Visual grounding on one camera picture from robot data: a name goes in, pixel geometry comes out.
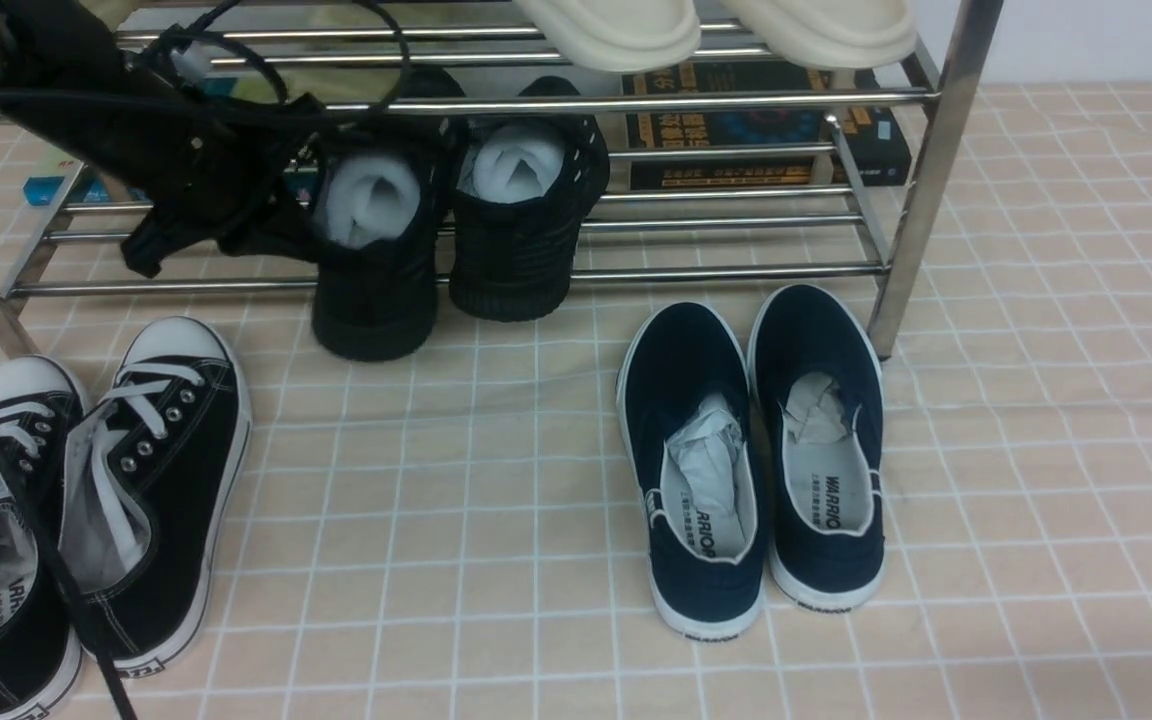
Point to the black canvas sneaker far left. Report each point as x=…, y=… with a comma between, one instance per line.
x=40, y=655

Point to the navy slip-on shoe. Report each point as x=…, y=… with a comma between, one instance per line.
x=817, y=382
x=685, y=419

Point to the green and teal book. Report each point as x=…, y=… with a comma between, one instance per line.
x=55, y=171

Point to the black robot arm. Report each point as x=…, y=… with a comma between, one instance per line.
x=43, y=81

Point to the black and orange book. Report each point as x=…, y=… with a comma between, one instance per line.
x=877, y=144

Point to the cream slipper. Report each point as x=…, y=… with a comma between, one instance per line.
x=618, y=36
x=830, y=35

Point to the black canvas sneaker white toe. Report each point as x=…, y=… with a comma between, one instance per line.
x=147, y=477

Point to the navy slip-on shoe right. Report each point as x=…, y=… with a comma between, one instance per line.
x=817, y=382

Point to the black knit sneaker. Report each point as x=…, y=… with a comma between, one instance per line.
x=383, y=196
x=525, y=186

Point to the cream slipper far right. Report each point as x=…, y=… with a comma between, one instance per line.
x=830, y=35

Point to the navy slip-on shoe left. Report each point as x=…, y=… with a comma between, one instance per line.
x=685, y=419

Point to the stainless steel shoe rack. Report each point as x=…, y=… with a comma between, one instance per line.
x=946, y=95

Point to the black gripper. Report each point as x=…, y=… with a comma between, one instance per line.
x=212, y=166

